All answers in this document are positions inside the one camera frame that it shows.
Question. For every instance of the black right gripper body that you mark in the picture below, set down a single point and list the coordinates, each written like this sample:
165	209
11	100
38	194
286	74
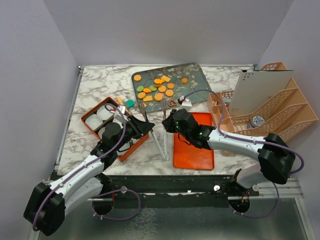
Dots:
187	136

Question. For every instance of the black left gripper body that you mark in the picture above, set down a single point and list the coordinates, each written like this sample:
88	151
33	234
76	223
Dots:
130	132

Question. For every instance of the brown heart chocolate cookie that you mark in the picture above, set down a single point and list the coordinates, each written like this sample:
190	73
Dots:
172	103

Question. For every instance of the silver metal tongs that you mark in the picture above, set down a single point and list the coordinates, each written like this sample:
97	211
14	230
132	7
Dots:
154	133

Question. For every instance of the round biscuit cookie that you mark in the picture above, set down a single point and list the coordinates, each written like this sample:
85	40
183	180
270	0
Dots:
137	77
170	86
158	97
162	89
169	93
141	95

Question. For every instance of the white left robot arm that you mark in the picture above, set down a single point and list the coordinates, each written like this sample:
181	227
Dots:
49	204

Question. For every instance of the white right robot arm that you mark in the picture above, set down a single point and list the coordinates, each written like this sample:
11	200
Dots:
273	156

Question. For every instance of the rectangular yellow biscuit front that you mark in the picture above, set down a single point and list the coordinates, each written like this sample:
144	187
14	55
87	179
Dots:
142	105

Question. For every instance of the rectangular yellow biscuit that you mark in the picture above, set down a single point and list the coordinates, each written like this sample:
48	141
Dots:
142	105
166	78
148	98

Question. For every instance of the white paper cupcake liner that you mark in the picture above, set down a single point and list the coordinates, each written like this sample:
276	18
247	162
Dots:
94	121

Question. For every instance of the teal grey eraser block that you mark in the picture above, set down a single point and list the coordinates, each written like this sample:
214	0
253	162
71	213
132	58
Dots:
130	104

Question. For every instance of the round biscuit cookie front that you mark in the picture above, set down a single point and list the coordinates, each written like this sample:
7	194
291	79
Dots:
158	97

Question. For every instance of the rectangular yellow biscuit middle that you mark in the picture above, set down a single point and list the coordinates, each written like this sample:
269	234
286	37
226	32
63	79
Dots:
148	98

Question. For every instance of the orange tin lid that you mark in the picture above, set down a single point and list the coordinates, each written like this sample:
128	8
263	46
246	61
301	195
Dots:
186	156

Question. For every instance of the orange fish cookie left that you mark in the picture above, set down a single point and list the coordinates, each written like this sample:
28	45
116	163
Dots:
147	90

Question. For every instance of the orange fish cookie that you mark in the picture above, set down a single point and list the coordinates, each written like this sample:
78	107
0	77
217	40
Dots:
158	81
147	90

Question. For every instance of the green macaron left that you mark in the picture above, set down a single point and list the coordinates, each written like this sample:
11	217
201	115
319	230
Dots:
139	88

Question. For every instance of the green macaron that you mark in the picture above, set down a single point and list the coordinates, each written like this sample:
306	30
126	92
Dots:
139	88
153	88

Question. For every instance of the green macaron right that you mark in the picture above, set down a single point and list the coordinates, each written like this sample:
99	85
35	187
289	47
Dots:
153	88

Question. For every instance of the dark floral serving tray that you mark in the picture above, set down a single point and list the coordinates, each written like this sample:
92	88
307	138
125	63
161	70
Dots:
170	82

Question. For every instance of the orange fish cookie upper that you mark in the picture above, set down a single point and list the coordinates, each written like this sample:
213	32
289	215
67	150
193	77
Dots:
158	81

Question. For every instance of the rectangular yellow biscuit upper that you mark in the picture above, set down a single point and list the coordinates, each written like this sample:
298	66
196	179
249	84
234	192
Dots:
166	78

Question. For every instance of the blue patterned round jar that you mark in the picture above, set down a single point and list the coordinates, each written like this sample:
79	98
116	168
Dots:
255	122

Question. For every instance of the white perforated board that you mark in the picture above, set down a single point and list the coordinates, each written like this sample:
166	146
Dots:
256	87

